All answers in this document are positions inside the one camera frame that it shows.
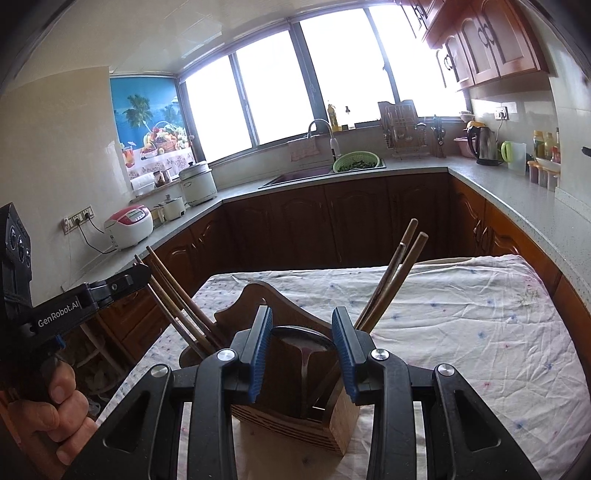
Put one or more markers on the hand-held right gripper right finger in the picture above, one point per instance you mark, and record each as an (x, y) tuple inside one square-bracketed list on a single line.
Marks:
[(344, 355)]

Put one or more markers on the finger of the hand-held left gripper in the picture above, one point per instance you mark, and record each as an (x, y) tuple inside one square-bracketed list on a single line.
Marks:
[(120, 284)]

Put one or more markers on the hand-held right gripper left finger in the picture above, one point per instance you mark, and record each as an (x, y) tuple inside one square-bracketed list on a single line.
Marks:
[(261, 355)]

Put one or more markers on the bunch of chopsticks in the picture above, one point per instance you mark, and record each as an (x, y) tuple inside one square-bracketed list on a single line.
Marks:
[(175, 302)]

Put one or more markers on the wooden chopstick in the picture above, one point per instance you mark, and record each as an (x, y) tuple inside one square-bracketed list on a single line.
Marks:
[(392, 258), (178, 325), (184, 293), (401, 272)]

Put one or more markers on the wooden utensil holder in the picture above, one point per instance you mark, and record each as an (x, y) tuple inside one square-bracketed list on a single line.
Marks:
[(344, 424)]

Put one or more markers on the person's left hand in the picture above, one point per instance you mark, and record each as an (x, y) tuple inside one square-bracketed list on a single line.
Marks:
[(69, 415)]

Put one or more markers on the white and pink rice cooker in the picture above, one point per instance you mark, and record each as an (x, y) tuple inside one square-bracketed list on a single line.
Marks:
[(129, 228)]

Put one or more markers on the small white pot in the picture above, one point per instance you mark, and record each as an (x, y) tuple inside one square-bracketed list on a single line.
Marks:
[(174, 208)]

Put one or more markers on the large white cooker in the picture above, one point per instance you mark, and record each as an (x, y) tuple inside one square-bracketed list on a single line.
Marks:
[(198, 184)]

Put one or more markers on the wooden lower kitchen cabinets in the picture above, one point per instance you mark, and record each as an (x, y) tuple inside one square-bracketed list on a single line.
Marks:
[(360, 221)]

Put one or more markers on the wooden kitchen cabinets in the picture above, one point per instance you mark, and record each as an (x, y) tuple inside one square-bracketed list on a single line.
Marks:
[(360, 221), (489, 41)]

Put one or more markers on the kitchen sink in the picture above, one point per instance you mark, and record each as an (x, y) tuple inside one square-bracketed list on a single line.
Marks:
[(295, 179)]

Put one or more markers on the green colander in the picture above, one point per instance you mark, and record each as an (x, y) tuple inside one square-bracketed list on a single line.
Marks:
[(355, 162)]

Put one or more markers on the chrome faucet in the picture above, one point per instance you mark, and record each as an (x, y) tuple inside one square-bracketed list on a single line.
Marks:
[(333, 147)]

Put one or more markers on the dish rack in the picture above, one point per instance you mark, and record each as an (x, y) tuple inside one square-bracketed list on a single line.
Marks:
[(404, 131)]

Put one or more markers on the grey kitchen countertop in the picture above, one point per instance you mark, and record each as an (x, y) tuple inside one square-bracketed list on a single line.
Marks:
[(517, 198)]

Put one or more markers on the yellow oil bottle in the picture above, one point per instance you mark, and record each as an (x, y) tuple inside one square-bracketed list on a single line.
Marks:
[(332, 119)]

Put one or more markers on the pink container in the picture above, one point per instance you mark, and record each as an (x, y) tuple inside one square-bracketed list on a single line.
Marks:
[(461, 146)]

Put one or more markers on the kitchen window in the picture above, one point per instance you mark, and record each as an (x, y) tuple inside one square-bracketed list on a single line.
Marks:
[(277, 92)]

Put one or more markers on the electric kettle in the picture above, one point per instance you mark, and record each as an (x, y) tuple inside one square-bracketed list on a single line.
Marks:
[(485, 145)]

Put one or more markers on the green cup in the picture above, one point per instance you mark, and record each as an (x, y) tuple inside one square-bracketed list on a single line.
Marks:
[(512, 157)]

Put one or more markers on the condiment bottles rack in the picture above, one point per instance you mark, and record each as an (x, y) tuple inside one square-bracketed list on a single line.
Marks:
[(545, 170)]

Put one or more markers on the wooden upper kitchen cabinets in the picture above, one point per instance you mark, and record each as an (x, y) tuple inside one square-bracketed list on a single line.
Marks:
[(489, 41)]

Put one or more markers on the fruit wall poster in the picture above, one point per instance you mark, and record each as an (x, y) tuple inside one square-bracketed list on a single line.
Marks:
[(147, 120)]

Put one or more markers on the white wall socket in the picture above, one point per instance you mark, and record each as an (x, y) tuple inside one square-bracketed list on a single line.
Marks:
[(501, 113)]

